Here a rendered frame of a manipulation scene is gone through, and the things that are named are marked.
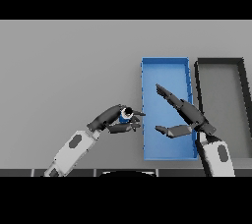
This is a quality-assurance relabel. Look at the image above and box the blue pipe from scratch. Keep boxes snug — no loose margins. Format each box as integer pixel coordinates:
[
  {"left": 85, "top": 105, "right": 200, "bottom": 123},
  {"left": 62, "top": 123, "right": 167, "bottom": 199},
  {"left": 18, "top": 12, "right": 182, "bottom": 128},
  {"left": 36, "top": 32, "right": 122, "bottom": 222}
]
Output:
[{"left": 118, "top": 106, "right": 135, "bottom": 125}]

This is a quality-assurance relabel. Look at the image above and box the dark grey bin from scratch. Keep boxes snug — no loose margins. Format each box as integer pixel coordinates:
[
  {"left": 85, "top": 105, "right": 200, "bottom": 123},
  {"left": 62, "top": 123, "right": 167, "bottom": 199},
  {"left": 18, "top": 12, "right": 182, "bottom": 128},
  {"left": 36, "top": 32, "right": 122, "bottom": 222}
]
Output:
[{"left": 193, "top": 57, "right": 252, "bottom": 159}]

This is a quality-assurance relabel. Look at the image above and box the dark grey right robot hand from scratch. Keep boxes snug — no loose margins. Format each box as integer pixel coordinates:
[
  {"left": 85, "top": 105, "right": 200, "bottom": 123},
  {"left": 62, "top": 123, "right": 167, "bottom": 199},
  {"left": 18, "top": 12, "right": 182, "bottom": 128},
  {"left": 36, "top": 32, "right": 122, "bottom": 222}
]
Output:
[{"left": 154, "top": 83, "right": 218, "bottom": 140}]

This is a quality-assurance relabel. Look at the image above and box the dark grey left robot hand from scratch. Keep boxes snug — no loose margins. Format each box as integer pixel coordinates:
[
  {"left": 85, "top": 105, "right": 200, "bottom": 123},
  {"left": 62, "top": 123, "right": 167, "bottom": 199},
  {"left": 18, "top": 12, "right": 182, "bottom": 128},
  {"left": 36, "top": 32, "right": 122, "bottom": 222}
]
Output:
[{"left": 86, "top": 104, "right": 147, "bottom": 135}]

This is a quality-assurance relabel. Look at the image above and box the blue bin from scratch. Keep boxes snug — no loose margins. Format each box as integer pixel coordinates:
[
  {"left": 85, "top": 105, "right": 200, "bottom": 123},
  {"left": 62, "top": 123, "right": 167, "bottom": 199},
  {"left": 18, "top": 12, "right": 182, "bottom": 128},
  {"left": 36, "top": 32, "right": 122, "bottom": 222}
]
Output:
[{"left": 141, "top": 57, "right": 200, "bottom": 161}]

